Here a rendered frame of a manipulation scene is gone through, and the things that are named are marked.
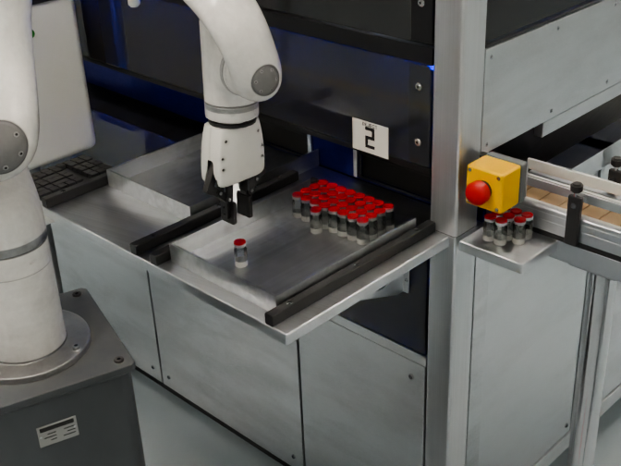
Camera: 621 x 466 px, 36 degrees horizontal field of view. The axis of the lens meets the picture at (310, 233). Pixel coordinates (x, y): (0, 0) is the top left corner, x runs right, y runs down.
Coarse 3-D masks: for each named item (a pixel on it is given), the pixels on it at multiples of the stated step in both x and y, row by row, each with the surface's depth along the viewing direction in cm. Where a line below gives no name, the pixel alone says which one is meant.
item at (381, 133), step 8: (352, 120) 173; (360, 120) 171; (352, 128) 173; (360, 128) 172; (376, 128) 169; (384, 128) 168; (352, 136) 174; (360, 136) 173; (376, 136) 170; (384, 136) 168; (360, 144) 174; (368, 144) 172; (376, 144) 171; (384, 144) 169; (368, 152) 173; (376, 152) 171; (384, 152) 170
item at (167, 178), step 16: (176, 144) 200; (192, 144) 204; (144, 160) 195; (160, 160) 198; (176, 160) 201; (192, 160) 200; (272, 160) 199; (288, 160) 198; (304, 160) 192; (112, 176) 189; (128, 176) 194; (144, 176) 194; (160, 176) 194; (176, 176) 194; (192, 176) 193; (272, 176) 187; (128, 192) 187; (144, 192) 183; (160, 192) 179; (176, 192) 187; (192, 192) 186; (160, 208) 181; (176, 208) 177; (192, 208) 174
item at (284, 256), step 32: (288, 192) 179; (224, 224) 169; (256, 224) 173; (288, 224) 173; (192, 256) 157; (224, 256) 163; (256, 256) 163; (288, 256) 162; (320, 256) 162; (352, 256) 156; (256, 288) 148; (288, 288) 147
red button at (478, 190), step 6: (480, 180) 155; (468, 186) 155; (474, 186) 154; (480, 186) 154; (486, 186) 154; (468, 192) 155; (474, 192) 154; (480, 192) 154; (486, 192) 154; (468, 198) 156; (474, 198) 155; (480, 198) 154; (486, 198) 154; (474, 204) 155; (480, 204) 155
